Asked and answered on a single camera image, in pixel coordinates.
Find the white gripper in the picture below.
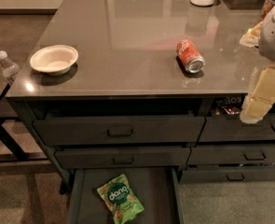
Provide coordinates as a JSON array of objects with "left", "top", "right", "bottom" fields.
[{"left": 240, "top": 63, "right": 275, "bottom": 124}]

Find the green rice chip bag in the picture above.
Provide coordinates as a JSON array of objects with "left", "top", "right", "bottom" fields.
[{"left": 97, "top": 174, "right": 144, "bottom": 224}]

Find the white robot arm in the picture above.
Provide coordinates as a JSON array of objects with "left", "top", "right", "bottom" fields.
[{"left": 240, "top": 6, "right": 275, "bottom": 124}]

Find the top right drawer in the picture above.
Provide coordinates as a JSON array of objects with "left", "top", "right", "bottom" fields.
[{"left": 199, "top": 113, "right": 275, "bottom": 142}]

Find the dark snack bag in drawer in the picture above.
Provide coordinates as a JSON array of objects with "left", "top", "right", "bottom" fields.
[{"left": 213, "top": 96, "right": 243, "bottom": 115}]

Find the middle right drawer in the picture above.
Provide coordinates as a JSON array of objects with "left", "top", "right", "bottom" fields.
[{"left": 187, "top": 144, "right": 275, "bottom": 165}]

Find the top left drawer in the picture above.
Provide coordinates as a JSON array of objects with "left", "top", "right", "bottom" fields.
[{"left": 33, "top": 115, "right": 204, "bottom": 146}]

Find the bottom right drawer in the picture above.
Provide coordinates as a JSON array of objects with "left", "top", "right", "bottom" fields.
[{"left": 180, "top": 166, "right": 275, "bottom": 184}]

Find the middle left drawer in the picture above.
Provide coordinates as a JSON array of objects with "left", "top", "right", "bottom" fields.
[{"left": 55, "top": 147, "right": 190, "bottom": 169}]

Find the open bottom left drawer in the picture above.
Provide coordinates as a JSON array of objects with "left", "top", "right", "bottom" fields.
[{"left": 67, "top": 167, "right": 184, "bottom": 224}]

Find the glass jar of snacks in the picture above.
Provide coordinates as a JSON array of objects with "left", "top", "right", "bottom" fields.
[{"left": 258, "top": 0, "right": 275, "bottom": 22}]

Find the red soda can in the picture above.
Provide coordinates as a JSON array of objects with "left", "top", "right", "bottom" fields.
[{"left": 176, "top": 40, "right": 205, "bottom": 74}]

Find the white paper bowl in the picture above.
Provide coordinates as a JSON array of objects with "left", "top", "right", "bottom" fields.
[{"left": 30, "top": 45, "right": 78, "bottom": 76}]

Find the clear plastic water bottle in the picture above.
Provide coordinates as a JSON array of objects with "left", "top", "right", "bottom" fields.
[{"left": 0, "top": 50, "right": 21, "bottom": 85}]

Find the dark drawer cabinet frame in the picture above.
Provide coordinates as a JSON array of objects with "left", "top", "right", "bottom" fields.
[{"left": 12, "top": 97, "right": 275, "bottom": 184}]

